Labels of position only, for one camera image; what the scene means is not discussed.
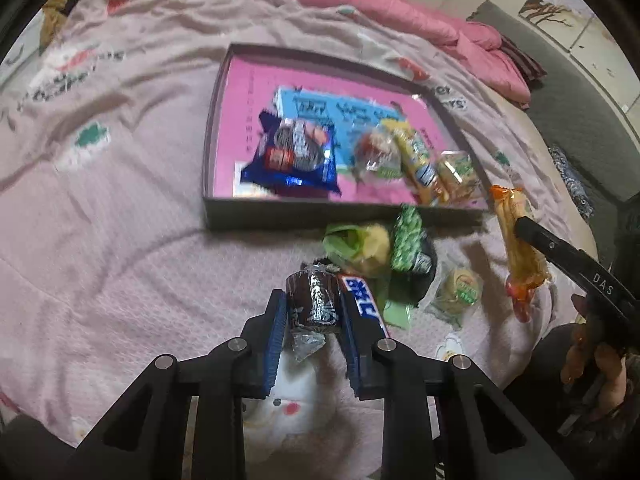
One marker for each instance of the green label cracker packet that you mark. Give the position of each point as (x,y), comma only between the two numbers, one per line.
(457,175)

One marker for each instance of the pink quilt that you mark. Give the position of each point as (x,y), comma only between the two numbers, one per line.
(400,15)

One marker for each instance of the dark cardboard box tray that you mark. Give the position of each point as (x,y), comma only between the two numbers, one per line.
(260,215)

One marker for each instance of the small dark brown cake packet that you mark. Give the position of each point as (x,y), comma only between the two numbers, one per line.
(312,300)

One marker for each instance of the long yellow snack packet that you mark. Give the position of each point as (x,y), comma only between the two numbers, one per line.
(417,160)

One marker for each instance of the light green pastry packet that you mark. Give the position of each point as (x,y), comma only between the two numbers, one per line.
(370,247)

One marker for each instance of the person's right hand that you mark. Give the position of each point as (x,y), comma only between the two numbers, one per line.
(612,375)

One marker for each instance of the brown plush toy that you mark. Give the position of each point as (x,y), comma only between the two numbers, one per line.
(52,20)

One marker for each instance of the clear packet of red sweets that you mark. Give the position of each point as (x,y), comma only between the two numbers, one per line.
(375,152)

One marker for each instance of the pink book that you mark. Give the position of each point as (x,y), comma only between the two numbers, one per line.
(240,110)

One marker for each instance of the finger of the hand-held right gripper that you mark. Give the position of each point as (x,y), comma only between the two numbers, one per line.
(545,242)

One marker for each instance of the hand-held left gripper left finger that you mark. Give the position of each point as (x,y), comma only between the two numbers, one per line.
(277,340)

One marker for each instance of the orange biscuit stick packet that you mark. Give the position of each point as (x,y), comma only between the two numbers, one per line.
(525,270)

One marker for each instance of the blue cookie packet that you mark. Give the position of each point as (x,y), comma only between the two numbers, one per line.
(295,152)

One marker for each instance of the dark striped pillow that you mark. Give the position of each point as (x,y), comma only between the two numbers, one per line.
(522,60)

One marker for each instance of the tree wall painting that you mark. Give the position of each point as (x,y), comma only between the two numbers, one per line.
(555,5)

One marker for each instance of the blue patterned cloth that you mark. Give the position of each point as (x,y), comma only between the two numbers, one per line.
(572,180)

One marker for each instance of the clear round cracker packet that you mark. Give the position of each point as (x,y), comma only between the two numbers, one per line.
(460,287)

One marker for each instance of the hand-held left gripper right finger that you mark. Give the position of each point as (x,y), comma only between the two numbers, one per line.
(352,345)

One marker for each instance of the dark chocolate bar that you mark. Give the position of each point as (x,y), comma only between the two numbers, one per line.
(369,302)

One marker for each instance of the dark green printed candy packet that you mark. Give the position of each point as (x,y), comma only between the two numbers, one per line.
(407,240)

